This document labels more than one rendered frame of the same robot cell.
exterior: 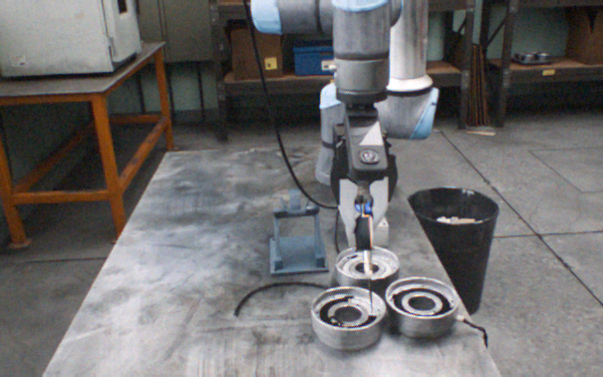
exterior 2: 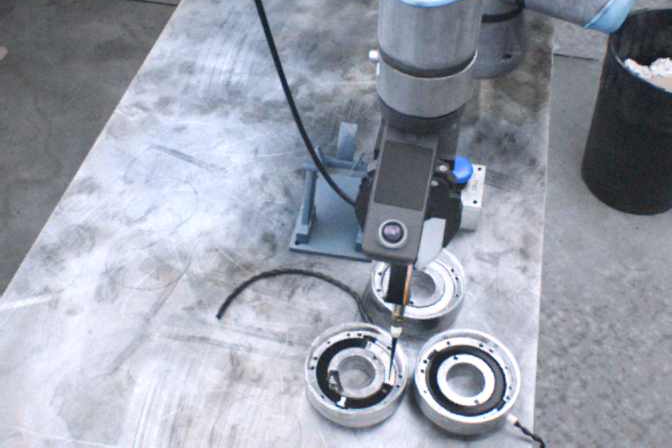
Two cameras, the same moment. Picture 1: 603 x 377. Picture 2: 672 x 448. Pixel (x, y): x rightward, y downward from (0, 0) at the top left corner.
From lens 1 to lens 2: 0.38 m
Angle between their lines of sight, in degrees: 27
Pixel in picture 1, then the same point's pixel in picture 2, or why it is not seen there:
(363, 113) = (412, 138)
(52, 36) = not seen: outside the picture
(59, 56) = not seen: outside the picture
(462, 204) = not seen: outside the picture
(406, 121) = (579, 4)
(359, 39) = (411, 44)
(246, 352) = (211, 389)
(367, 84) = (419, 108)
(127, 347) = (69, 339)
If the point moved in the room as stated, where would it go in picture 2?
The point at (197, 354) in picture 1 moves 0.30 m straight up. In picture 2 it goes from (151, 376) to (85, 179)
